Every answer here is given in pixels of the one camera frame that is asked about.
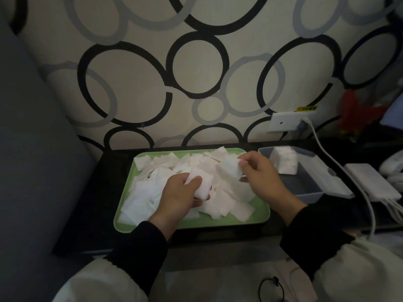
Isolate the person's left hand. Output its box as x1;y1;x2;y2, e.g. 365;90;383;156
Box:
148;172;211;241

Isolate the person's right hand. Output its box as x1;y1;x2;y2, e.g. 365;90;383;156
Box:
238;151;308;227

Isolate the clear plastic box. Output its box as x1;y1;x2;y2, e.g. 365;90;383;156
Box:
258;146;325;205

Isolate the pile of white cotton pads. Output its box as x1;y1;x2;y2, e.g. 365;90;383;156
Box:
118;146;256;225

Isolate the green plastic tray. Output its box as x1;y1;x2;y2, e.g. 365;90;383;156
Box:
113;148;271;234

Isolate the person's left forearm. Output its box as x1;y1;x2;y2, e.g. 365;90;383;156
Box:
52;220;169;302

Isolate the person's right forearm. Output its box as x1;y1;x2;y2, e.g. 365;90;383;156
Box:
279;204;403;302

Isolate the white power bank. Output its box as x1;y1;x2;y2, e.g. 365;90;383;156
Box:
344;163;403;202

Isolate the red decoration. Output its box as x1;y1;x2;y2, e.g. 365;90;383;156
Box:
338;89;388;135

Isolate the white neck fan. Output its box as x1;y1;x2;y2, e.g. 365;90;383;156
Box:
379;151;403;192

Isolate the blue curtain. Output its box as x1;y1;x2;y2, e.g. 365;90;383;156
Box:
379;94;403;131

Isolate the grey upholstered sofa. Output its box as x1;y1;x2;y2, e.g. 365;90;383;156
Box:
0;15;97;302

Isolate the white wall socket plate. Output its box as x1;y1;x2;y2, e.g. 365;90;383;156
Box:
267;111;311;133

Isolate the thin white cable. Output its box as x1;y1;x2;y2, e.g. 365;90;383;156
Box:
288;264;303;296

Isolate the black hair tie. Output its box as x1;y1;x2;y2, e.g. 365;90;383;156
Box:
258;276;285;302

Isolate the white charger cable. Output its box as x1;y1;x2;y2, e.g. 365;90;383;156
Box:
301;117;377;240

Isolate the white looped cable bundle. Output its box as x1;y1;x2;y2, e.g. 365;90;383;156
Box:
382;199;403;222

